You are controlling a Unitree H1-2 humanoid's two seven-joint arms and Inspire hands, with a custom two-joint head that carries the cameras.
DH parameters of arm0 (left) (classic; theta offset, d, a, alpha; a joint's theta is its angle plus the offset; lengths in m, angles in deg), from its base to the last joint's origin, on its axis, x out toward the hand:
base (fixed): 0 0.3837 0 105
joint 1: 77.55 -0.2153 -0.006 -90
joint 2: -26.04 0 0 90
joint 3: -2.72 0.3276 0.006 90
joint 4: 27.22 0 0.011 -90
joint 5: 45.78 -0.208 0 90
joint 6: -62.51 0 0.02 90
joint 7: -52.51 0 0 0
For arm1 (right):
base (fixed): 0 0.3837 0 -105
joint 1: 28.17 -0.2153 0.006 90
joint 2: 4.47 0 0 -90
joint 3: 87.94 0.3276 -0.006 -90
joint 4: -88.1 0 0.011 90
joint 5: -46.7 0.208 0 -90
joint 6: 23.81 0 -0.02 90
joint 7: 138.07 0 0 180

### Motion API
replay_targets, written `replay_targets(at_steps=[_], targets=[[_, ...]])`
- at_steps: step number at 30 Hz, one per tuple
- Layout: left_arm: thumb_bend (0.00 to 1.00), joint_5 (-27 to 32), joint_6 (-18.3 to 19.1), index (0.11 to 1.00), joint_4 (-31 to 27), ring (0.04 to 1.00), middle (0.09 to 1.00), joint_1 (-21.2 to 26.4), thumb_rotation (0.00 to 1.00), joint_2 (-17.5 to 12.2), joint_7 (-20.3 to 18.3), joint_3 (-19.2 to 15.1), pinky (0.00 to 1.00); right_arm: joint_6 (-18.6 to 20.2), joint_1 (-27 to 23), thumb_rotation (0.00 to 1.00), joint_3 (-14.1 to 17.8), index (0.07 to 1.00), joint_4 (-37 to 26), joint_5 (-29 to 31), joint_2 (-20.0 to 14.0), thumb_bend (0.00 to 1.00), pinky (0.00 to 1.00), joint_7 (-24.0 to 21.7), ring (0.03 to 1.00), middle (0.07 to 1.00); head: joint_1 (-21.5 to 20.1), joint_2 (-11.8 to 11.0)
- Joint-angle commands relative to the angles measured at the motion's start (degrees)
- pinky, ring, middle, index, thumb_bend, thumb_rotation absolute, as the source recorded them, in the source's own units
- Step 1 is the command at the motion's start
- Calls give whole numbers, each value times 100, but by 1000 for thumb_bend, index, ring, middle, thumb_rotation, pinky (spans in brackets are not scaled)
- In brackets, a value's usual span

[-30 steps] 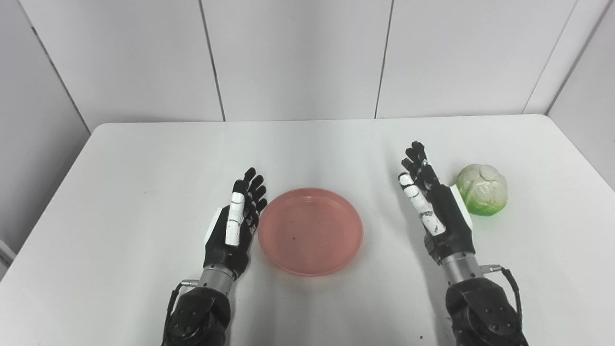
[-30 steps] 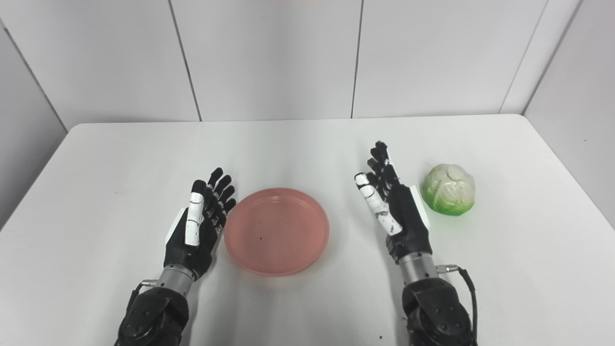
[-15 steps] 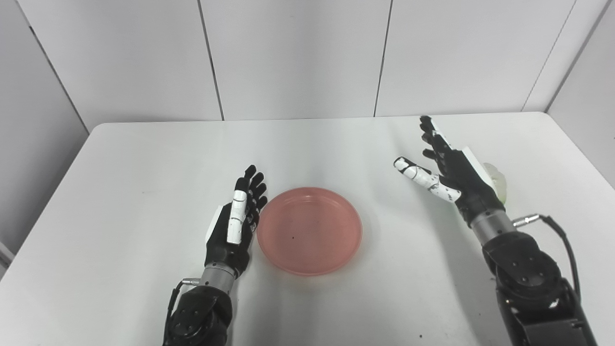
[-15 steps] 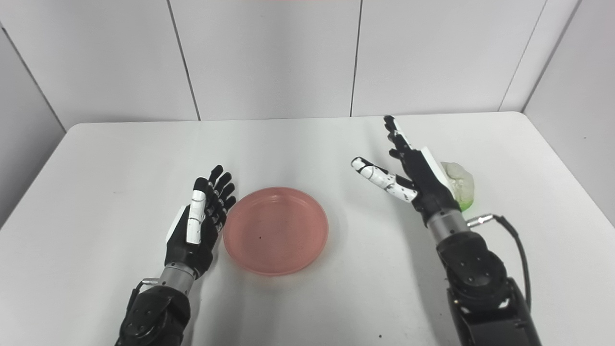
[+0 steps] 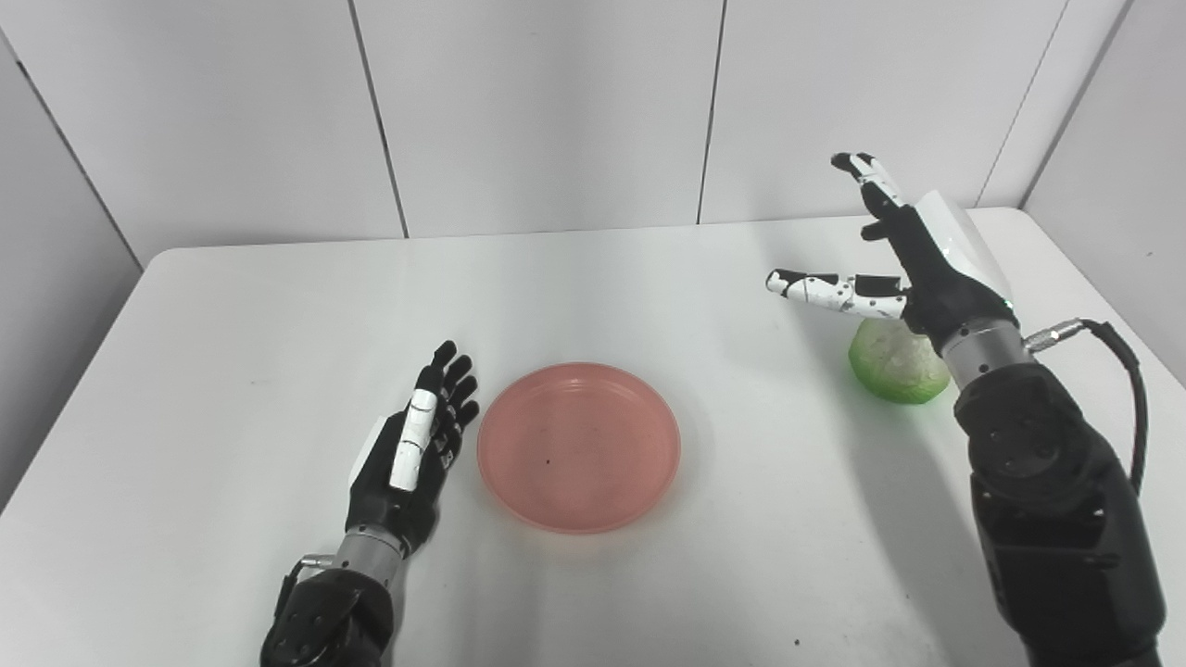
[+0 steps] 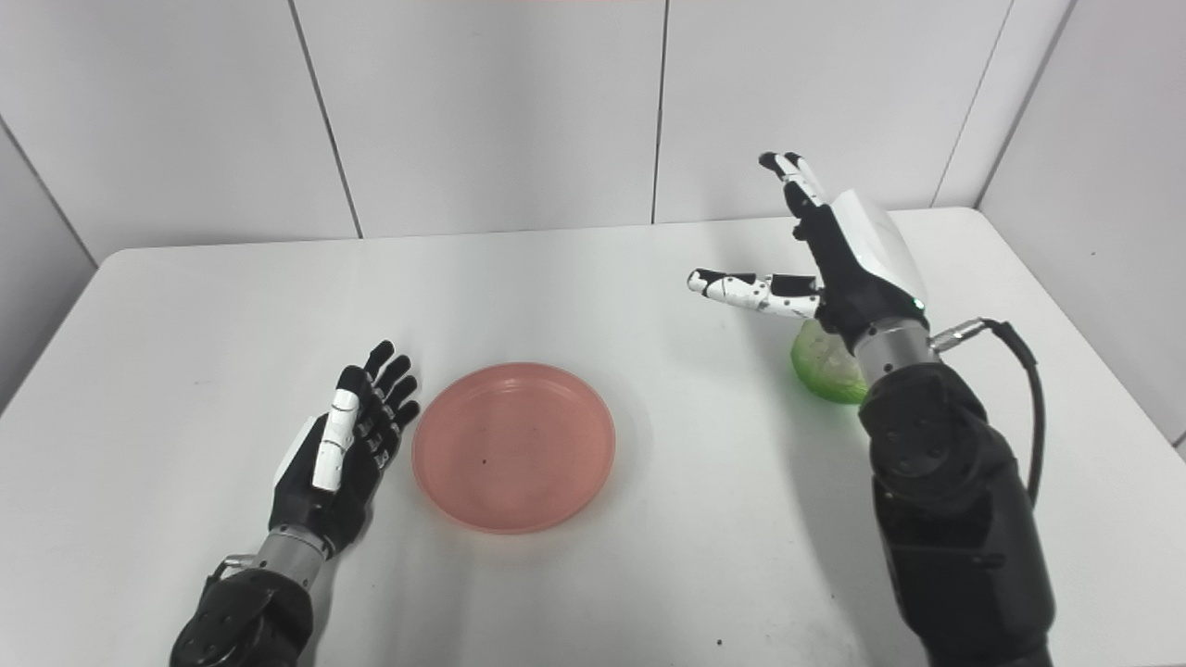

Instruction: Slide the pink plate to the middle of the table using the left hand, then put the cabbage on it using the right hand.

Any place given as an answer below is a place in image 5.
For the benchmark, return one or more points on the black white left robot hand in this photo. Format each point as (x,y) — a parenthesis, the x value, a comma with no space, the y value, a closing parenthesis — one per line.
(384,491)

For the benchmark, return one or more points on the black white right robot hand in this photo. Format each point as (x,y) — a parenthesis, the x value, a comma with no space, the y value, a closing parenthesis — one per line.
(945,278)

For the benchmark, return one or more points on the green white cabbage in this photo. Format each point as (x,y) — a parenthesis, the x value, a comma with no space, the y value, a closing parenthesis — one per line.
(894,366)

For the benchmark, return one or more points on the pink plate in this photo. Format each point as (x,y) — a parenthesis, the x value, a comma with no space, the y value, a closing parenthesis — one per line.
(579,449)

